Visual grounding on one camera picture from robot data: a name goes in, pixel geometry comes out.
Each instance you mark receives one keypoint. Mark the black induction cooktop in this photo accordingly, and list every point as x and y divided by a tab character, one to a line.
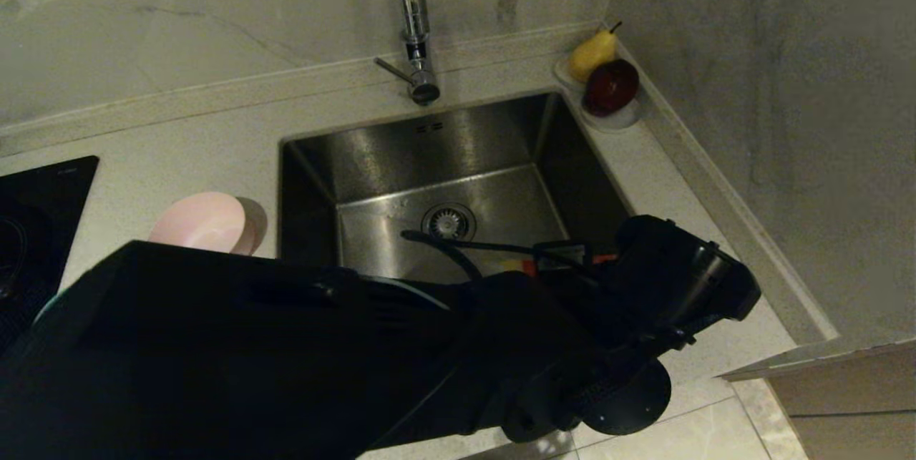
43	217

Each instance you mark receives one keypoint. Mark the pink plastic bowl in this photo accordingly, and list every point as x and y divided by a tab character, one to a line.
204	224

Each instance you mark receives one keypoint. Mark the chrome faucet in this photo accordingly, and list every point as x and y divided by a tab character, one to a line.
413	16

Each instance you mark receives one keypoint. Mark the yellow pear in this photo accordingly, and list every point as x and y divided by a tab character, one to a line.
590	56

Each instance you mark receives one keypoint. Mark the yellow dish soap bottle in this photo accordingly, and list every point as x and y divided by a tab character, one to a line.
529	268

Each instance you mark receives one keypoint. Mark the round metal drain strainer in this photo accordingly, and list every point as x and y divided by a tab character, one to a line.
447	219

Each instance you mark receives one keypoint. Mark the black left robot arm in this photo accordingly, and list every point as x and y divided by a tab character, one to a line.
215	345

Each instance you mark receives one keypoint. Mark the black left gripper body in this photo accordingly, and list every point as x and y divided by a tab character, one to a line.
640	267

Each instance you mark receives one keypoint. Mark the dark red apple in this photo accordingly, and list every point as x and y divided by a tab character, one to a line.
610	88

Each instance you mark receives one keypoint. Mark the stainless steel sink basin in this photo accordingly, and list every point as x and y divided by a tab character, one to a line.
465	152

